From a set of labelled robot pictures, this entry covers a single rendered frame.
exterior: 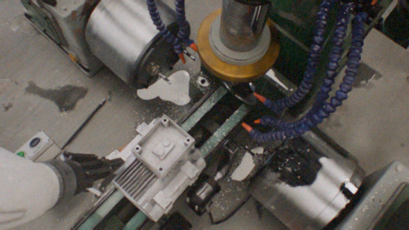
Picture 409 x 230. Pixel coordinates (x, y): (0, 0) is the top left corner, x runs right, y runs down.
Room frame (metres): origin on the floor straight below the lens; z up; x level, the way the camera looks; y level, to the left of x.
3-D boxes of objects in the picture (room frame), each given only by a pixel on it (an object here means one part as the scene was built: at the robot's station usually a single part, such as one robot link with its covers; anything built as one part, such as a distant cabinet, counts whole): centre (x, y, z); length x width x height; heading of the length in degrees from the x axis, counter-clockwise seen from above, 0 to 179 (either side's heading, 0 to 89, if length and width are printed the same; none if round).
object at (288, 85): (0.57, -0.13, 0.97); 0.30 x 0.11 x 0.34; 53
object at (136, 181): (0.25, 0.11, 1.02); 0.20 x 0.19 x 0.19; 144
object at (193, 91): (0.57, 0.01, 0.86); 0.07 x 0.06 x 0.12; 53
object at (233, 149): (0.26, -0.07, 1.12); 0.04 x 0.03 x 0.26; 143
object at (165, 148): (0.29, 0.09, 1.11); 0.12 x 0.11 x 0.07; 144
